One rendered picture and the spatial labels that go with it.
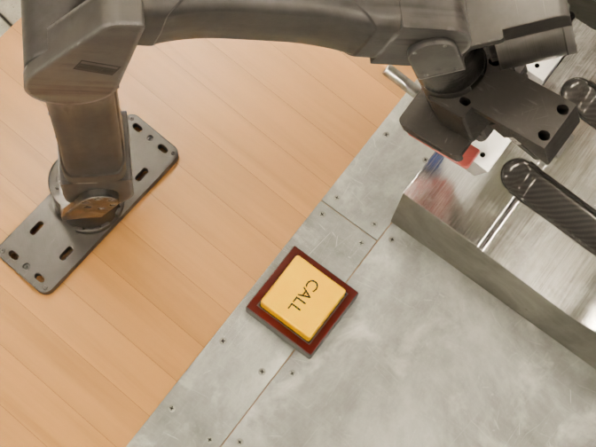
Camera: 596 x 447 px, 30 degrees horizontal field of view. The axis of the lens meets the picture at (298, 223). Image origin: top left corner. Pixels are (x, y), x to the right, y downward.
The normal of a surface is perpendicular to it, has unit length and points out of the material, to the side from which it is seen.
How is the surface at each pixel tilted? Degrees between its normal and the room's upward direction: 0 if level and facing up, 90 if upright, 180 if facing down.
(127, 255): 0
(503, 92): 21
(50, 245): 0
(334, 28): 85
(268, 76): 0
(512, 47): 57
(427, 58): 90
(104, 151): 85
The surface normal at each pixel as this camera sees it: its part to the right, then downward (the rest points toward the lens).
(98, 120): 0.16, 0.95
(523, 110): -0.31, -0.32
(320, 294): 0.05, -0.29
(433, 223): -0.60, 0.75
